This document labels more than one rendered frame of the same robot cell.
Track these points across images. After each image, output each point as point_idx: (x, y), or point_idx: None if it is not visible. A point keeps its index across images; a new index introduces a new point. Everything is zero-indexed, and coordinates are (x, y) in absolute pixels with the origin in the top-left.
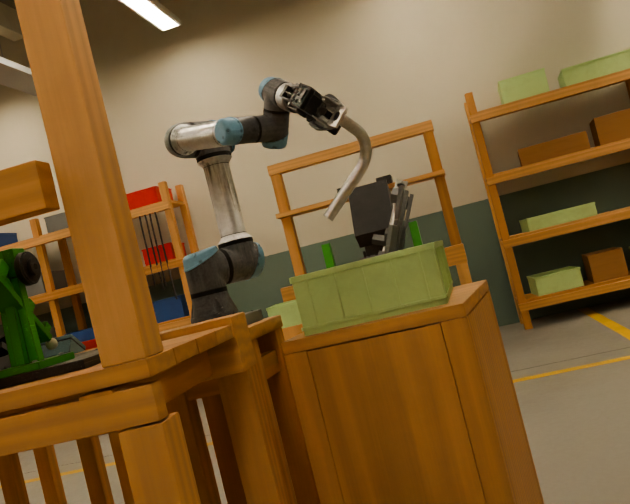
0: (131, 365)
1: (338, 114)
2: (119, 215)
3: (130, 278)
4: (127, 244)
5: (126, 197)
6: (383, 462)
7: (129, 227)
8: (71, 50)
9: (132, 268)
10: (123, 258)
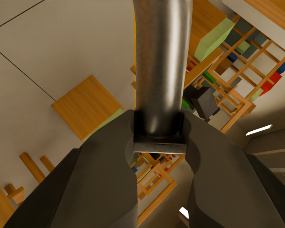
0: None
1: (168, 133)
2: (8, 211)
3: None
4: None
5: (2, 227)
6: None
7: None
8: None
9: None
10: (1, 188)
